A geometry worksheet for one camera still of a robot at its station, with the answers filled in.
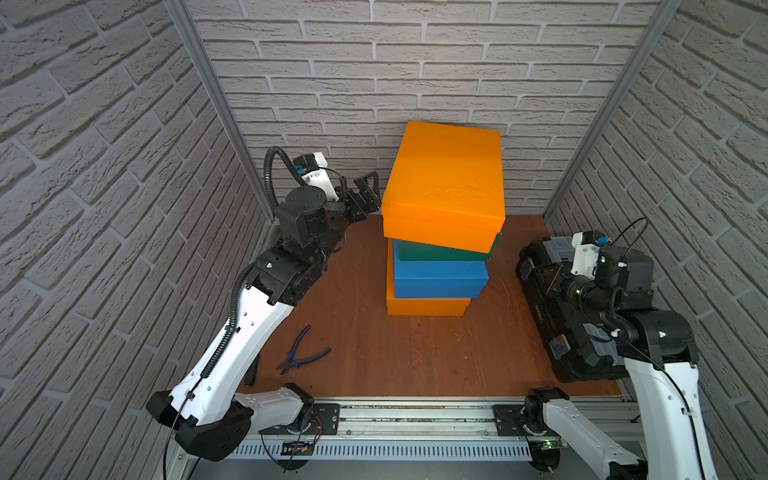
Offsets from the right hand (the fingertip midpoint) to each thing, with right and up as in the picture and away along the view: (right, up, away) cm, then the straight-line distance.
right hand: (544, 270), depth 64 cm
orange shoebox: (-26, -13, +24) cm, 37 cm away
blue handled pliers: (-61, -28, +17) cm, 69 cm away
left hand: (-38, +20, -7) cm, 43 cm away
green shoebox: (-29, +4, 0) cm, 29 cm away
